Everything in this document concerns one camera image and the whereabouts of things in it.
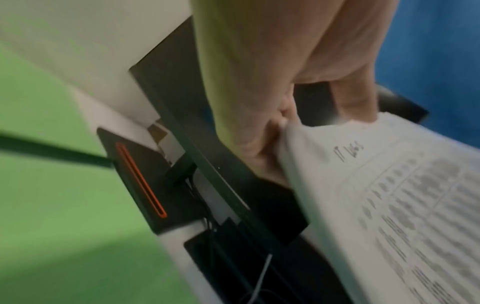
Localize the person's left hand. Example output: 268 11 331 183
190 0 401 188

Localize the stack of printed white papers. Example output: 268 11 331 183
276 111 480 304

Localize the black computer monitor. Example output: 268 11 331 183
128 15 431 247

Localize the black monitor base orange slot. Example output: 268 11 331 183
96 127 211 236

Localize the blue desk divider panel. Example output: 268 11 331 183
375 0 480 149

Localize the green desk divider panel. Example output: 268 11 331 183
0 39 179 304

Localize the thin white cable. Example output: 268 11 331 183
239 253 274 304

